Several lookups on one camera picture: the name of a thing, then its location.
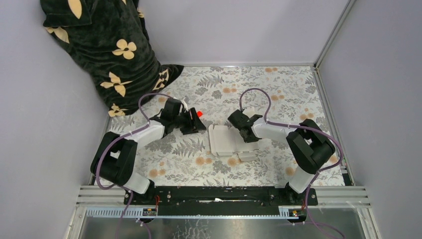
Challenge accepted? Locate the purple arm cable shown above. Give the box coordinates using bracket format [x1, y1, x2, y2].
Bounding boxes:
[96, 92, 192, 219]
[238, 88, 344, 229]

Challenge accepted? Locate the floral patterned table cloth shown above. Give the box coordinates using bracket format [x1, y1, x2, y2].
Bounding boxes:
[108, 66, 329, 186]

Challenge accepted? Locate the black floral plush blanket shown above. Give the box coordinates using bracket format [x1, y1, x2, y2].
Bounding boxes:
[40, 0, 184, 117]

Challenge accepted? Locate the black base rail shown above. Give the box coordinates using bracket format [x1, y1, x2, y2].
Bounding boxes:
[130, 186, 318, 206]

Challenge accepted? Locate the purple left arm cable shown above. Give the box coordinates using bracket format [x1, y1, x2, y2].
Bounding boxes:
[96, 92, 192, 219]

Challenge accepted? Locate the white cardboard paper box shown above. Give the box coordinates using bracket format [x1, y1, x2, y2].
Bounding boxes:
[208, 124, 259, 162]

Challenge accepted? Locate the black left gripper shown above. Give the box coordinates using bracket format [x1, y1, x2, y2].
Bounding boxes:
[172, 108, 207, 135]

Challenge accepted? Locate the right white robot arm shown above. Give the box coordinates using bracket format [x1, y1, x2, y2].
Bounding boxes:
[228, 110, 336, 205]

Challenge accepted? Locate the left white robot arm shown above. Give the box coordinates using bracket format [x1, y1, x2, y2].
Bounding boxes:
[90, 98, 206, 205]

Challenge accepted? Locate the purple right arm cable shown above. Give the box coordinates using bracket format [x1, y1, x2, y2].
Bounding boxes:
[238, 88, 344, 229]

